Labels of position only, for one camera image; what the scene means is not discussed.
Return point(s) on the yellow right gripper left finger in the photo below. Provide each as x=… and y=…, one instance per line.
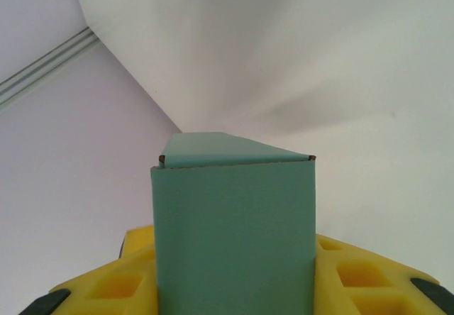
x=138, y=258

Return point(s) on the teal cloth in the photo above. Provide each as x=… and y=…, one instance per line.
x=234, y=230

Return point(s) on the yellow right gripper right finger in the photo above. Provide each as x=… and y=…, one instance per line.
x=354, y=254

